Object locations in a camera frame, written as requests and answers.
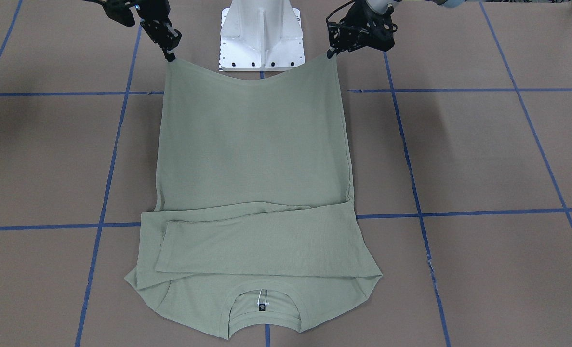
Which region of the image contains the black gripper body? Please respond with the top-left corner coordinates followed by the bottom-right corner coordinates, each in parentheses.
top-left (344, 2), bottom-right (396, 52)
top-left (133, 0), bottom-right (172, 28)

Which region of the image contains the sage green long-sleeve shirt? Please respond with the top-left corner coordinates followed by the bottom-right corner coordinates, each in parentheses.
top-left (124, 54), bottom-right (383, 340)

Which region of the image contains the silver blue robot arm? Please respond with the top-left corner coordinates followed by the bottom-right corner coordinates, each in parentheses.
top-left (325, 0), bottom-right (401, 59)

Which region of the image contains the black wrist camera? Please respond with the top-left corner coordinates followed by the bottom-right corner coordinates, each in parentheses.
top-left (85, 0), bottom-right (138, 27)

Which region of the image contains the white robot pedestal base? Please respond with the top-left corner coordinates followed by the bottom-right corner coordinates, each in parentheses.
top-left (218, 0), bottom-right (306, 72)

